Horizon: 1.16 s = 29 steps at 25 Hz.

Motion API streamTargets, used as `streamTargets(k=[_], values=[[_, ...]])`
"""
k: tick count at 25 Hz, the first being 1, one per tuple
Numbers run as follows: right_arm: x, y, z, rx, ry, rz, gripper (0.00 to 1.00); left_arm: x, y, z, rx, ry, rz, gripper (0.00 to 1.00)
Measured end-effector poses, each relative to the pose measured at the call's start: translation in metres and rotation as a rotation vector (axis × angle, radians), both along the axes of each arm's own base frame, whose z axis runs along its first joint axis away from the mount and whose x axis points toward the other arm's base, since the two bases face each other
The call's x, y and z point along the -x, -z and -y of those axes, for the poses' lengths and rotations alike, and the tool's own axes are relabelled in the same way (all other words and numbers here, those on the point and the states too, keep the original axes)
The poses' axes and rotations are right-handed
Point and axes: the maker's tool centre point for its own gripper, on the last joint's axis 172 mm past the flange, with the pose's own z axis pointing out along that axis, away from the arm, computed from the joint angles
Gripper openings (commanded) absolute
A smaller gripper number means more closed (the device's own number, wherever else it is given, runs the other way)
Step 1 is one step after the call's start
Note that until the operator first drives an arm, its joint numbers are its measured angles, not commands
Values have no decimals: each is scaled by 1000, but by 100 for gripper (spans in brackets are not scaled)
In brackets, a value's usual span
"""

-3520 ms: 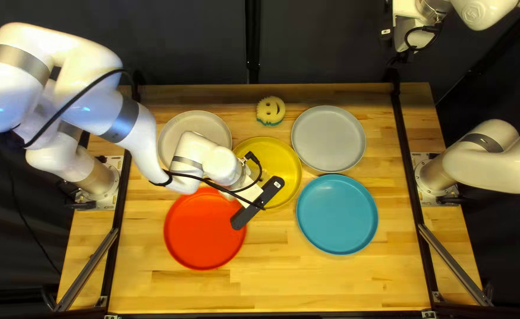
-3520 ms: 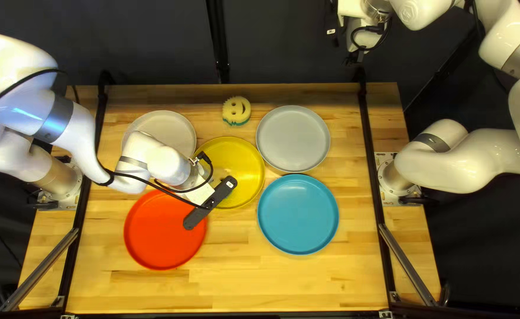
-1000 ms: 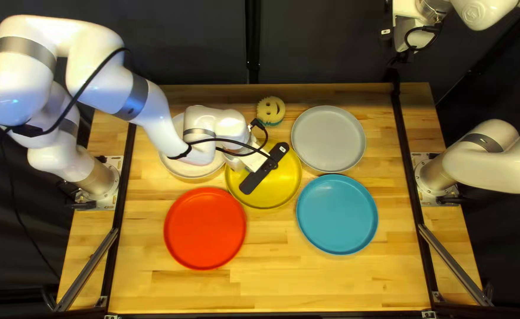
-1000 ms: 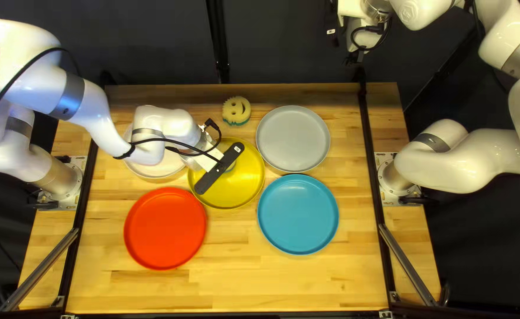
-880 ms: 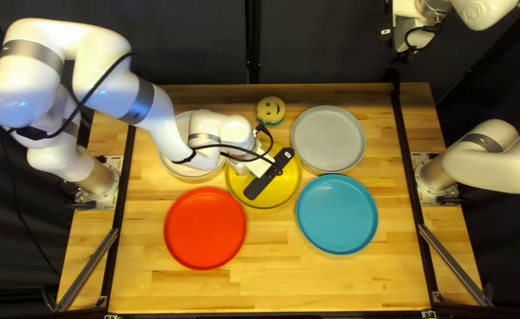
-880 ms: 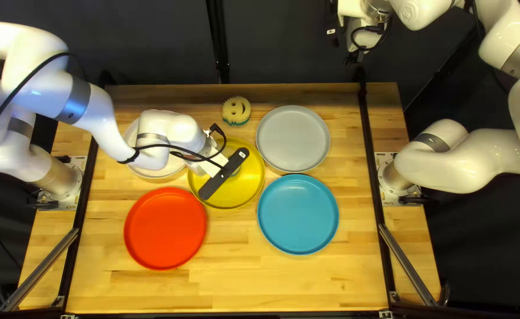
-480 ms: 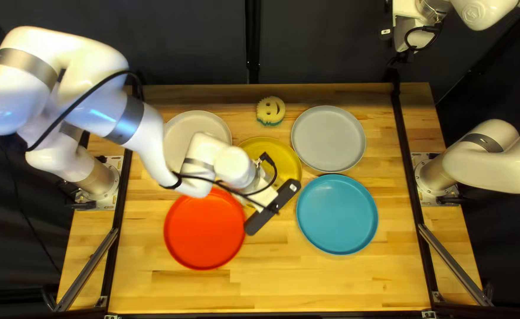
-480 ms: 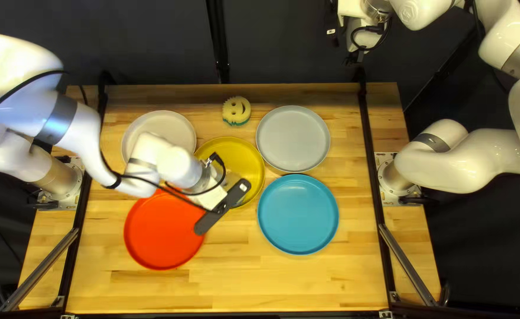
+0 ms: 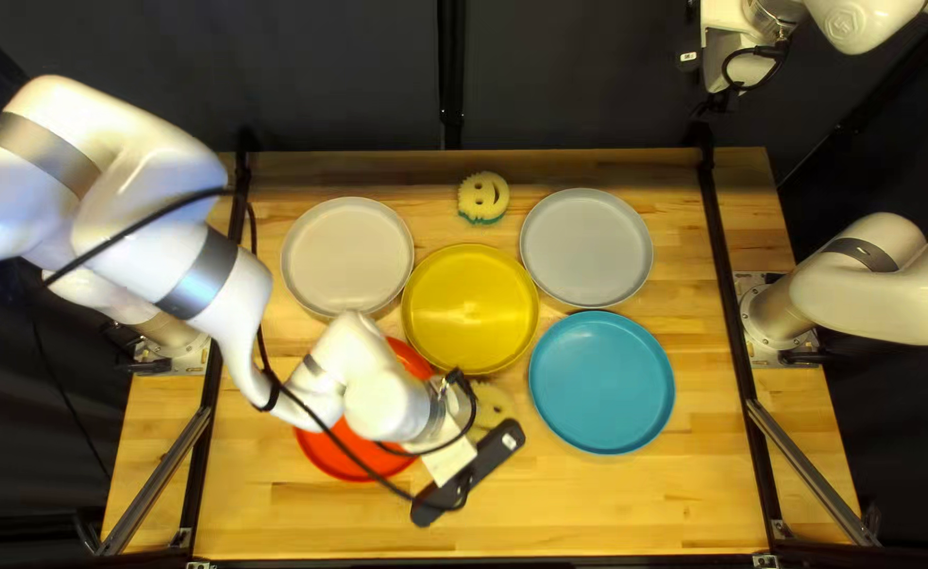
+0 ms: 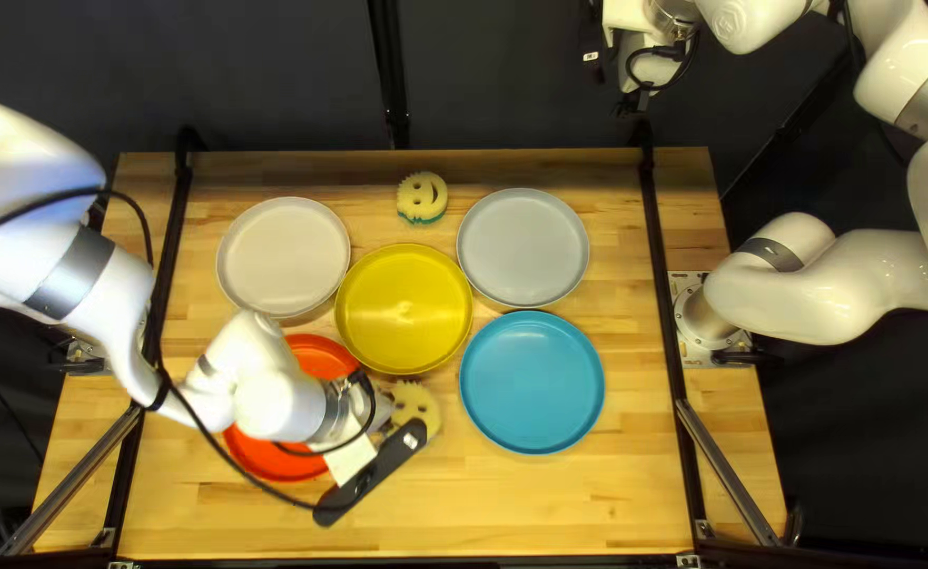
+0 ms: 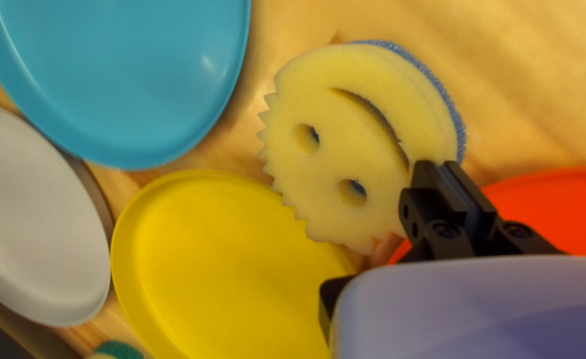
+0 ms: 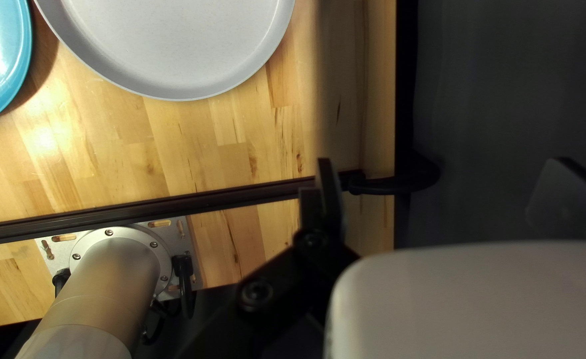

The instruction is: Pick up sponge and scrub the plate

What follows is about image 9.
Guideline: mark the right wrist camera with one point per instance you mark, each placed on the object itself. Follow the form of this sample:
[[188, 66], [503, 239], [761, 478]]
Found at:
[[689, 47]]

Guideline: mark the teal round plate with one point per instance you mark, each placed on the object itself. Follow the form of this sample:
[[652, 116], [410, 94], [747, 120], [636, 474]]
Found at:
[[602, 383]]

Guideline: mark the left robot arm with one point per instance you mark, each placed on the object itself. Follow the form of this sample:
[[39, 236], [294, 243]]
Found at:
[[195, 276]]

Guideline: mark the black frame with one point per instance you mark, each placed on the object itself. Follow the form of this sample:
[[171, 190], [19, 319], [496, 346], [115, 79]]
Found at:
[[721, 237]]

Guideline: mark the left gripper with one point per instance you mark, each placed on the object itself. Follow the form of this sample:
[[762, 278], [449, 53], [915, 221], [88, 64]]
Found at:
[[452, 458]]

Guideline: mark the yellow round plate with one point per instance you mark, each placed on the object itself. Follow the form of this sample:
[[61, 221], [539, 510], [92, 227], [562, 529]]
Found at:
[[470, 308]]

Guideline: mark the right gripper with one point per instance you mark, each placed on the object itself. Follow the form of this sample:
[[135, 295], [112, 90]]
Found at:
[[740, 24]]

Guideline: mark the yellow smiling sponge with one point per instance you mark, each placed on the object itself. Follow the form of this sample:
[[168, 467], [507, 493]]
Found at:
[[484, 196], [494, 403]]

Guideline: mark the orange round plate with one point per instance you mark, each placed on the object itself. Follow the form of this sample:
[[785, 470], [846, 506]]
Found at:
[[337, 462]]

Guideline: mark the grey round plate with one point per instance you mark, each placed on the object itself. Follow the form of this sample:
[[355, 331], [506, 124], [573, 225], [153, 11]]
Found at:
[[345, 254], [586, 246]]

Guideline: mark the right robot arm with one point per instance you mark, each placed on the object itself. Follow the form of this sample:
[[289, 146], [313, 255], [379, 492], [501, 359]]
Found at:
[[867, 292]]

